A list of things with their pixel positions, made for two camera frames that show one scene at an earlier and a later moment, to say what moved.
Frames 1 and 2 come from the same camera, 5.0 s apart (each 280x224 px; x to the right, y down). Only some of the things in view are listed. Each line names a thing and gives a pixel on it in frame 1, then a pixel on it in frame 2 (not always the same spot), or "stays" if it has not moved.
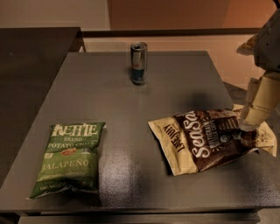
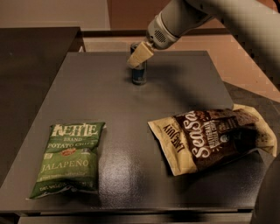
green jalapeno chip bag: x=72 y=158 stays
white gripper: x=269 y=48 -> x=157 y=34
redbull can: x=139 y=63 stays
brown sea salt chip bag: x=197 y=140 stays
